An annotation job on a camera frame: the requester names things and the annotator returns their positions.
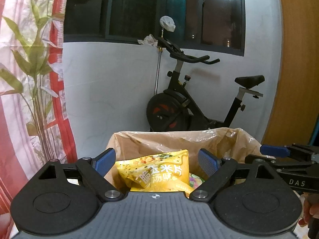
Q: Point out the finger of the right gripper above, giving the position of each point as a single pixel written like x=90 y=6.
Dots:
x=292 y=151
x=307 y=167

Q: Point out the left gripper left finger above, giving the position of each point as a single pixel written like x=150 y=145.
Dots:
x=93 y=172

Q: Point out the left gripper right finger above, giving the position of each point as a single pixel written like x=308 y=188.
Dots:
x=219 y=173

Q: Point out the pink green snack bag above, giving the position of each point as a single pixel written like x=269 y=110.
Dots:
x=195 y=181

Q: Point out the yellow snack bag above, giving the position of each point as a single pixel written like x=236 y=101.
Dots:
x=164 y=172

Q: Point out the person's right hand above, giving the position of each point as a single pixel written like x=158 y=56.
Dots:
x=310 y=208

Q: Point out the cardboard box with plastic liner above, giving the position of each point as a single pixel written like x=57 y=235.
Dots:
x=221 y=142

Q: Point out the wooden door panel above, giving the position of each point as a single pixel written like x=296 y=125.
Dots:
x=295 y=110

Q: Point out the metal pole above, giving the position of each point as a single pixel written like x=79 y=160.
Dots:
x=158 y=69

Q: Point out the dark window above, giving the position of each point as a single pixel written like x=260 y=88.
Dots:
x=210 y=25

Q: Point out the white plastic bag on pole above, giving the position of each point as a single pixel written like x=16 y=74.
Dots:
x=167 y=23

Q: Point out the red printed wall curtain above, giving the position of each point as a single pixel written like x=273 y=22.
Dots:
x=34 y=123

